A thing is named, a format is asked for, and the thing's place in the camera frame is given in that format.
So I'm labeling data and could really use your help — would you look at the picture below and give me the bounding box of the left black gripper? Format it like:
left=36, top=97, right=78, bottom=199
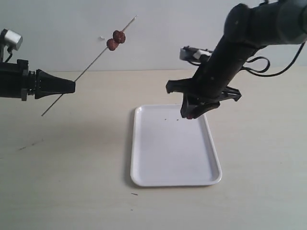
left=0, top=59, right=76, bottom=101

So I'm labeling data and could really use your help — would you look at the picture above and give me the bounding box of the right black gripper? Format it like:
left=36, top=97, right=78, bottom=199
left=166, top=43, right=256, bottom=119

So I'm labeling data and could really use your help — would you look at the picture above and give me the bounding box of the thin metal skewer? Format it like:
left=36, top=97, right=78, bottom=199
left=41, top=14, right=139, bottom=117

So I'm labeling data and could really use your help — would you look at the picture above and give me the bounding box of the dark red fruit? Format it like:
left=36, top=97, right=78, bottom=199
left=113, top=30, right=126, bottom=44

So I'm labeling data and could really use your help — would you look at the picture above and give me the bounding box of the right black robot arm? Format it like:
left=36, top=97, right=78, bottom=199
left=166, top=0, right=307, bottom=119

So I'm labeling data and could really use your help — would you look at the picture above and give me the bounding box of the white rectangular plastic tray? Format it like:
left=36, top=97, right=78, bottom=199
left=130, top=104, right=222, bottom=187

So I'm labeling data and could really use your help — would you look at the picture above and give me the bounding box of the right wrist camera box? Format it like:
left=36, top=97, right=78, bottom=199
left=179, top=46, right=213, bottom=63

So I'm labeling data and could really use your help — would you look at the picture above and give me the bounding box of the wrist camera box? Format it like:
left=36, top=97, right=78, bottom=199
left=179, top=46, right=213, bottom=63
left=0, top=29, right=23, bottom=63

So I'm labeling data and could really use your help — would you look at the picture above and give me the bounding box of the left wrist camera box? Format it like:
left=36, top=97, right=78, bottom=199
left=0, top=29, right=23, bottom=63

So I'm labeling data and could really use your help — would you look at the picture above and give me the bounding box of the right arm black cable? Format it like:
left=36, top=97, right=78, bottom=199
left=189, top=43, right=307, bottom=77

